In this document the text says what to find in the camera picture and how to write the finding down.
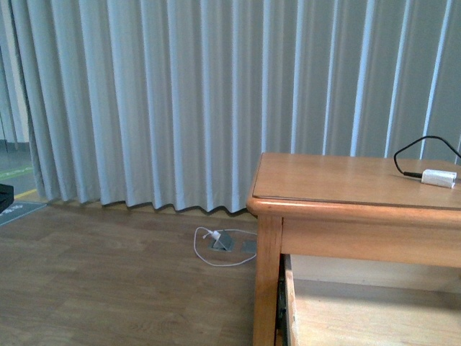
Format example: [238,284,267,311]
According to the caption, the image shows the grey floor sign mat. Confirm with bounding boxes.
[0,201,47,226]

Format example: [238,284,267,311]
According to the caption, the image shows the white floor plug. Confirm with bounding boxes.
[211,231,221,241]

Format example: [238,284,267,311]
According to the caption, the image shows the wooden nightstand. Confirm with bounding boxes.
[246,153,460,345]

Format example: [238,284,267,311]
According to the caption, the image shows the white floor cable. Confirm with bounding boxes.
[193,226,258,267]

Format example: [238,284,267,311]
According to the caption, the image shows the open grey floor socket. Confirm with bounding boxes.
[208,231,235,252]

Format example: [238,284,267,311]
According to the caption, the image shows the wooden drawer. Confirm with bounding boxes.
[276,254,460,345]

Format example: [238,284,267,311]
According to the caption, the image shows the white charger adapter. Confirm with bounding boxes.
[421,169,457,189]

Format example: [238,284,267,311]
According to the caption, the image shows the closed grey floor socket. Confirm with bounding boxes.
[241,241,257,254]

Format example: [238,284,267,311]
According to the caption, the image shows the black object at left edge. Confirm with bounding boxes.
[0,184,14,213]

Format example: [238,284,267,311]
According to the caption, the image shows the black usb cable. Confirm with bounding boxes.
[393,135,461,178]

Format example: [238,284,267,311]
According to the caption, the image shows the light grey curtain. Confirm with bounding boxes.
[1,1,460,211]

